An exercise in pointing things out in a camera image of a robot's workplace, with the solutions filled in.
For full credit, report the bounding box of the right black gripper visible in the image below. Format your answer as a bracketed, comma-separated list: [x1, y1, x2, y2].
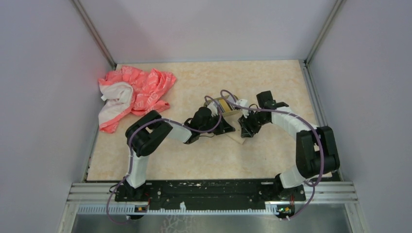
[238, 109, 269, 138]

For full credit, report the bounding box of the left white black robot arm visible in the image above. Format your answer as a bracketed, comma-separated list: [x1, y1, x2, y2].
[124, 107, 236, 201]

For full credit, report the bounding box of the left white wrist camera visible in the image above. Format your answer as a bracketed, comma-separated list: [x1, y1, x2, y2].
[207, 101, 219, 117]

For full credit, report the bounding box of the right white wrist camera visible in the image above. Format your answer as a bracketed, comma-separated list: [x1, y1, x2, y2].
[236, 99, 250, 118]

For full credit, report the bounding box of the cream card holder tray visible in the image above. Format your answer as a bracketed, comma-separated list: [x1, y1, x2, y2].
[204, 97, 240, 117]

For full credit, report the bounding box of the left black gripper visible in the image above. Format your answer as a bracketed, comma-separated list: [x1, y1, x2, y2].
[199, 111, 234, 135]

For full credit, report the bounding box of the beige card sleeve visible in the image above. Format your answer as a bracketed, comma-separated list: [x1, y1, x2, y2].
[225, 129, 246, 145]

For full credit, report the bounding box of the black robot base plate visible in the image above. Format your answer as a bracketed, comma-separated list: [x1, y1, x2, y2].
[115, 179, 306, 211]

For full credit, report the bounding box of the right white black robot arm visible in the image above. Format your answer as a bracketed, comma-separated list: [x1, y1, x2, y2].
[236, 91, 340, 200]

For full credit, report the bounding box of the aluminium front frame rail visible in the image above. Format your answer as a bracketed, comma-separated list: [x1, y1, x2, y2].
[58, 179, 364, 233]

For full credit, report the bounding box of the pink white crumpled cloth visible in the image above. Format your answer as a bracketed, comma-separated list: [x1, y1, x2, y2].
[98, 66, 176, 133]

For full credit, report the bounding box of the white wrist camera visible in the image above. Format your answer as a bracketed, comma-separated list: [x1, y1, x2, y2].
[236, 99, 250, 118]
[207, 101, 219, 117]

